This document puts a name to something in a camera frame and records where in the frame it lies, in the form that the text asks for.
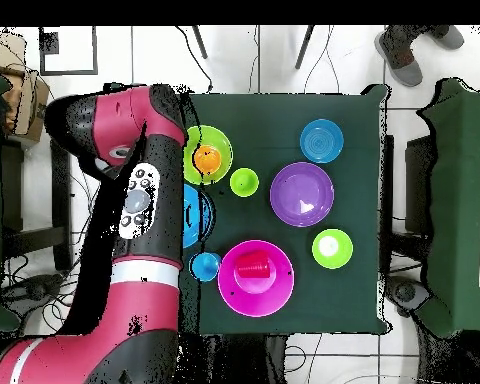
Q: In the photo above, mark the large blue plastic bowl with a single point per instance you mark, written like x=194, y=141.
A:
x=192, y=216

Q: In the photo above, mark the red plastic cup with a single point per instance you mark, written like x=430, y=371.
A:
x=254, y=267

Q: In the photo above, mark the orange plastic cup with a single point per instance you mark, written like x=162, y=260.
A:
x=208, y=160

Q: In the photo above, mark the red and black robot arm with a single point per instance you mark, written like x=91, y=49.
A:
x=140, y=300

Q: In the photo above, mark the green plastic cup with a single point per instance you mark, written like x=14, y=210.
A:
x=244, y=182

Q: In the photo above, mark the purple plastic bowl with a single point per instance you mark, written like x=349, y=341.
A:
x=300, y=192

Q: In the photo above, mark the blue plastic cup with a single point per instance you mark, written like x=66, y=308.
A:
x=206, y=267

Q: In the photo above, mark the large green plastic bowl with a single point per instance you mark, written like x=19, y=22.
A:
x=224, y=140

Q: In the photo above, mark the pink plastic bowl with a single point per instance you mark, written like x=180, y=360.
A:
x=256, y=300

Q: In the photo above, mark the small green ribbed bowl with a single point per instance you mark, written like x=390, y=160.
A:
x=332, y=248

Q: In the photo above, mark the dark green tablecloth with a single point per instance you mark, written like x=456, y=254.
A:
x=284, y=120

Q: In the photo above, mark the small blue patterned bowl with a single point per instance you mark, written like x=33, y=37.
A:
x=322, y=140

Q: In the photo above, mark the black tripod leg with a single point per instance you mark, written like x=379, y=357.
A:
x=200, y=42
x=305, y=48

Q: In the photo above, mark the black metal stand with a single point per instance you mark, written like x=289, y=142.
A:
x=61, y=208

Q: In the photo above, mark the person's foot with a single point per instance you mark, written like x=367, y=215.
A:
x=404, y=68
x=450, y=38

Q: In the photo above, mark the cardboard box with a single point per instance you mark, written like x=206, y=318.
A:
x=4, y=52
x=30, y=104

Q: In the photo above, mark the grey pedestal foot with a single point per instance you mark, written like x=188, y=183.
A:
x=406, y=292
x=32, y=292

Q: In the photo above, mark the black square frame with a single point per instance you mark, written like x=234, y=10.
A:
x=48, y=43

